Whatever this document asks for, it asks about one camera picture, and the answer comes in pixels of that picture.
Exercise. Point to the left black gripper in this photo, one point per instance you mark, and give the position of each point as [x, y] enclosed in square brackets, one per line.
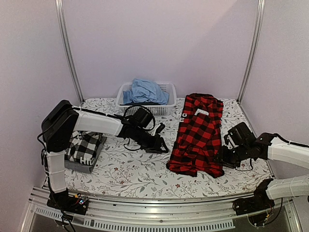
[155, 147]

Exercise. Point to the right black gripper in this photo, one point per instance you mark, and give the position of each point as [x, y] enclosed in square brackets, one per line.
[225, 160]

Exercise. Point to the red black plaid shirt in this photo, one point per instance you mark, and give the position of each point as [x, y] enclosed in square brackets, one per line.
[198, 137]

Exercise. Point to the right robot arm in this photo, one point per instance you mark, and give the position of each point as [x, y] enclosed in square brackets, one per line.
[273, 148]

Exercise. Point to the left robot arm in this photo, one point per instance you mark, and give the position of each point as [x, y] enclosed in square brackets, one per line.
[65, 119]

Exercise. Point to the floral tablecloth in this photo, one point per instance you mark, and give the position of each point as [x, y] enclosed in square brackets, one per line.
[124, 169]

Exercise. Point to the white plastic basket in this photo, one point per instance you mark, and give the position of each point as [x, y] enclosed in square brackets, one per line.
[156, 110]

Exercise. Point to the blue shirt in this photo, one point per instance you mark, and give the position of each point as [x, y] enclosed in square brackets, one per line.
[145, 91]

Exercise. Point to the folded black white plaid shirt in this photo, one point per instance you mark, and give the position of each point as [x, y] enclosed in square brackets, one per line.
[83, 147]

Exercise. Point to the folded grey shirt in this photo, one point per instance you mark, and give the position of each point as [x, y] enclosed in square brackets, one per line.
[84, 168]

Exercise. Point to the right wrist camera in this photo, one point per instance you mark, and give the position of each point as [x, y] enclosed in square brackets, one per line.
[239, 135]

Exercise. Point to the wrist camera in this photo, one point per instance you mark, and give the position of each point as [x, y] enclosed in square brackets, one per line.
[145, 120]
[239, 135]

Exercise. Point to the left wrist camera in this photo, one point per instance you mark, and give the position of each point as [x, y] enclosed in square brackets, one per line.
[145, 120]

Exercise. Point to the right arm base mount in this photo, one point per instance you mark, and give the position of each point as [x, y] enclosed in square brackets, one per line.
[259, 208]

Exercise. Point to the aluminium front rail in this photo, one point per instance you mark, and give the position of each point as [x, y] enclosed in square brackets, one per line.
[120, 214]

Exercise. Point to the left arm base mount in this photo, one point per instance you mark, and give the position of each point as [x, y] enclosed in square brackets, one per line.
[77, 204]

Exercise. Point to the right aluminium post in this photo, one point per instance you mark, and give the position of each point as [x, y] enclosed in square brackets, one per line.
[254, 45]

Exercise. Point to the aluminium post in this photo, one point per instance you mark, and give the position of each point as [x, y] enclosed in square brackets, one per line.
[67, 49]
[254, 45]

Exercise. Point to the left aluminium post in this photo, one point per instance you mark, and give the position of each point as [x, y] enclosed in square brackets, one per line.
[67, 49]

